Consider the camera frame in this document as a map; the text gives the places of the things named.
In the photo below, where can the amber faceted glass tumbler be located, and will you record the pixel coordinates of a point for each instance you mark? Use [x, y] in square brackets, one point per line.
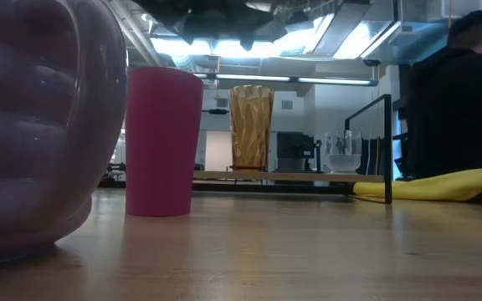
[251, 125]

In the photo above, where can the pink plastic cup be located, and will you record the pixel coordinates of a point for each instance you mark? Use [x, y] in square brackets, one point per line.
[161, 142]

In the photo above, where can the long ceiling tube lamp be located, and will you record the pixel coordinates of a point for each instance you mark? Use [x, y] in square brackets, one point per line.
[291, 78]

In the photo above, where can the black machine in background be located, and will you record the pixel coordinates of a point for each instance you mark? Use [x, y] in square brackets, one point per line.
[293, 150]

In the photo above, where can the clear glass on rack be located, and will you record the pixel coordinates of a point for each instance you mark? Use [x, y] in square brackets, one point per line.
[343, 154]

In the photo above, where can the purple ribbed plastic cup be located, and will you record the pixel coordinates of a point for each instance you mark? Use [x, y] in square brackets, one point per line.
[36, 125]

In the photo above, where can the white ceiling unit box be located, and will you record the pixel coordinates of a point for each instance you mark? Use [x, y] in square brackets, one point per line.
[463, 8]

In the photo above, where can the person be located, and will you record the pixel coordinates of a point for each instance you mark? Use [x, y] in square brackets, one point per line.
[458, 117]

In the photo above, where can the yellow cloth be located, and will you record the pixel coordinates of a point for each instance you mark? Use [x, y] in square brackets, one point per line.
[442, 186]

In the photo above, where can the square wall vent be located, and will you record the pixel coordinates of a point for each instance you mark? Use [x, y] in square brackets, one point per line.
[222, 103]
[287, 104]

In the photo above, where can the black overhead stand frame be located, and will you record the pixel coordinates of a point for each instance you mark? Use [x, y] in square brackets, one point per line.
[216, 111]

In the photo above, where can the dome ceiling camera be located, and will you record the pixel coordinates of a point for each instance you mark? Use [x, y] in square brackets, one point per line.
[371, 62]

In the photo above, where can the wooden shelf with black frame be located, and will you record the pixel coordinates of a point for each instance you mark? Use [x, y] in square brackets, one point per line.
[291, 177]

